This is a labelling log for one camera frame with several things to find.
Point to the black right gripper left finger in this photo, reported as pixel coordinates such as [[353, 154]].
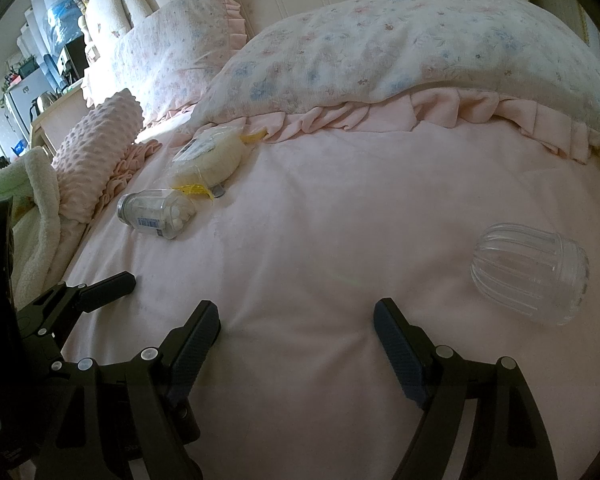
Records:
[[159, 381]]

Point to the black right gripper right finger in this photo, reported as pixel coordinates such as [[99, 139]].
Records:
[[508, 439]]

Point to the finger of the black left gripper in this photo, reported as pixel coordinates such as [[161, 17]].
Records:
[[57, 310]]

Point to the clear bottle of cotton swabs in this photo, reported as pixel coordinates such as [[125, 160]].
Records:
[[157, 211]]

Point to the clear ribbed glass jar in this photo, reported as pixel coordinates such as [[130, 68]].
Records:
[[541, 275]]

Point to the clear bag of cotton pads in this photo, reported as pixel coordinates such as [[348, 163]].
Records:
[[201, 167]]

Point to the white fluffy blanket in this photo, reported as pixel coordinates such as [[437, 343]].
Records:
[[31, 183]]

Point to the pink dotted minky blanket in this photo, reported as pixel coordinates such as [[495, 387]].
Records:
[[99, 157]]

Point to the wooden bedside table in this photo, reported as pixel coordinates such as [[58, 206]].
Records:
[[54, 124]]

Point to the small floral ruffled pillow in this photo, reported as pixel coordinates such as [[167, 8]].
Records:
[[168, 60]]

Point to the large floral ruffled pillow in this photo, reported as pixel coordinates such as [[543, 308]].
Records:
[[506, 57]]

